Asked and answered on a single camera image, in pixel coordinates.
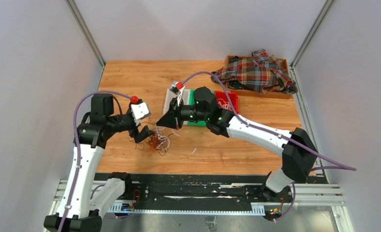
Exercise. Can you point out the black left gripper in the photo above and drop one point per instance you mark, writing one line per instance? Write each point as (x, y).
(144, 133)

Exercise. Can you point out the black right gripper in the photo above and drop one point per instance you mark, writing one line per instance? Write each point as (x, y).
(172, 119)

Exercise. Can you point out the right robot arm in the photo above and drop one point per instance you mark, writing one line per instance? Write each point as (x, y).
(294, 147)

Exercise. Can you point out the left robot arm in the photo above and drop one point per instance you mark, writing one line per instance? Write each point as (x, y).
(97, 117)

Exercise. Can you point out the white plastic bin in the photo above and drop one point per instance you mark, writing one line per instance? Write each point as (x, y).
(170, 95)

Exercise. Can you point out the green plastic bin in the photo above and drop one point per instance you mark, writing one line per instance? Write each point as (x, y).
(196, 123)

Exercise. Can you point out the red plastic bin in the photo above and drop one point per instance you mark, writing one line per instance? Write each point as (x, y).
(226, 102)

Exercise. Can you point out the plaid flannel shirt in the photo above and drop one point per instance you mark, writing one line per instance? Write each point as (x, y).
(260, 72)

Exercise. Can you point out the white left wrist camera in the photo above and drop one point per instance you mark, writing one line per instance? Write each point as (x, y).
(140, 111)

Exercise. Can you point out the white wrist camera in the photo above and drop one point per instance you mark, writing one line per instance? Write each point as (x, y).
(140, 111)
(177, 88)

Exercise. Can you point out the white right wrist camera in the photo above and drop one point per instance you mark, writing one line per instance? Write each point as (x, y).
(177, 88)

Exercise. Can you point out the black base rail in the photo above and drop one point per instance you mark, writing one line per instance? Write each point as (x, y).
(197, 194)

